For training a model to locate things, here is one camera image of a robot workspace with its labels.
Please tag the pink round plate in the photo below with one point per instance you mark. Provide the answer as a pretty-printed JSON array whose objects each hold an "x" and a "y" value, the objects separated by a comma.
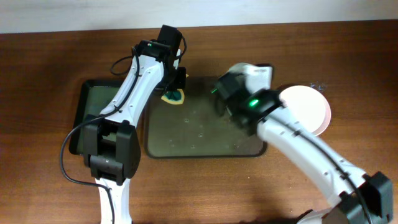
[{"x": 308, "y": 106}]

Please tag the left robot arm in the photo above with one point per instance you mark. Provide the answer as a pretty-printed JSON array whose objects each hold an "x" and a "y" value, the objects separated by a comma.
[{"x": 111, "y": 147}]

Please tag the dark green water tray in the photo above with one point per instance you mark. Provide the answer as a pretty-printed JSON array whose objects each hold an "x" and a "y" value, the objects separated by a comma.
[{"x": 94, "y": 96}]

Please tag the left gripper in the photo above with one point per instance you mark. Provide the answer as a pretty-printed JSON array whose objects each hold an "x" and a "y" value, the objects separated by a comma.
[{"x": 182, "y": 83}]

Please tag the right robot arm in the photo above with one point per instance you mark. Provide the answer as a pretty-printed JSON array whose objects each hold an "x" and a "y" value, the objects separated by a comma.
[{"x": 353, "y": 195}]

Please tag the grey round plate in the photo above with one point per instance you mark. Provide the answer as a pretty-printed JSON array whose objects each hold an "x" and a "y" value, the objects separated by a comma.
[{"x": 256, "y": 77}]

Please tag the yellow green sponge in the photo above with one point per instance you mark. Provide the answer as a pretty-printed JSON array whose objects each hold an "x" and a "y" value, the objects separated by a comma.
[{"x": 173, "y": 94}]

